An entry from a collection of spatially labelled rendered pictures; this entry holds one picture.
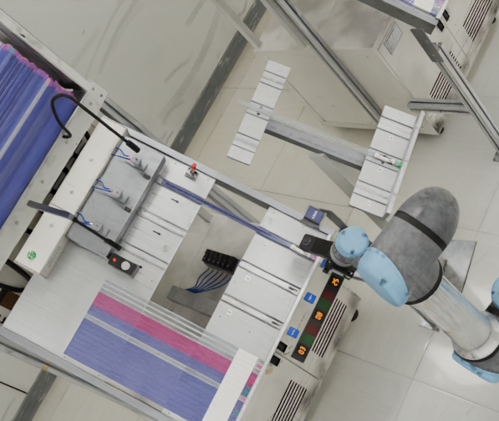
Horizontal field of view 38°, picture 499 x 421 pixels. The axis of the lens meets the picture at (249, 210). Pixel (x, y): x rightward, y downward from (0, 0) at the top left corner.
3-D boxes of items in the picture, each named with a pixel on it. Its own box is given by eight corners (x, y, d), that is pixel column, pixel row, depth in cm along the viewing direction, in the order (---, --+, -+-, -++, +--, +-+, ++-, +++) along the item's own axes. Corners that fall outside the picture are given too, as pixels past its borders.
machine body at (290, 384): (370, 305, 279) (279, 228, 240) (290, 475, 263) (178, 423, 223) (257, 270, 327) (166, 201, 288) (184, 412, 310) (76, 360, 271)
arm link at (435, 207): (435, 159, 134) (406, 199, 182) (399, 206, 134) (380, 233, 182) (487, 197, 132) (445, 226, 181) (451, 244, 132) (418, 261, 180)
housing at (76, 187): (133, 144, 223) (127, 127, 210) (51, 282, 212) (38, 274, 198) (110, 132, 224) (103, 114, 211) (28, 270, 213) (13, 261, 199)
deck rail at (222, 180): (332, 235, 216) (334, 230, 210) (328, 240, 216) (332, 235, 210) (124, 131, 223) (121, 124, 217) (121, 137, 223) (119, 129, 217)
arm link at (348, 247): (359, 264, 171) (331, 242, 173) (352, 272, 182) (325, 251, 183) (379, 239, 173) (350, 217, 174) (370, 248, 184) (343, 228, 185)
